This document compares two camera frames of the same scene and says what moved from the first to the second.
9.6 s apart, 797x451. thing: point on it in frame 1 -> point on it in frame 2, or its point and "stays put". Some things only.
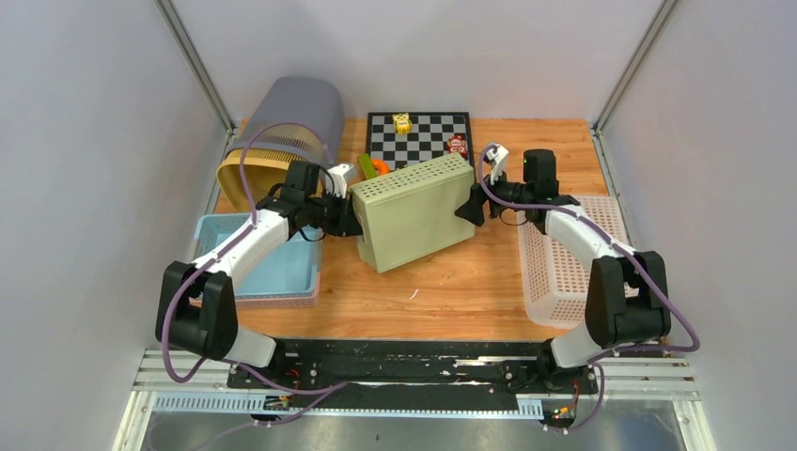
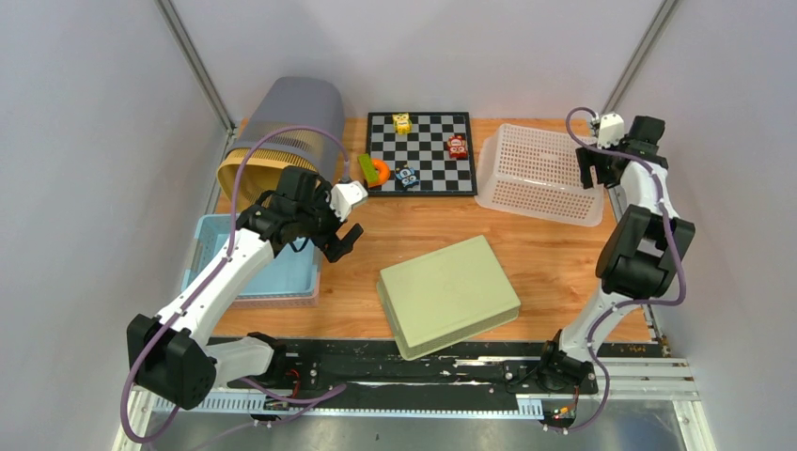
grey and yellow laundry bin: (316, 103) stays put
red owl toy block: (458, 143) stays put
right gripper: (473, 209) -> (586, 158)
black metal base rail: (413, 367) stays put
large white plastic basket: (555, 274) -> (537, 172)
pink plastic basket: (301, 302) stays put
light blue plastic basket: (289, 270) stays put
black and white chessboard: (428, 139) stays put
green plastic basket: (409, 214) -> (445, 295)
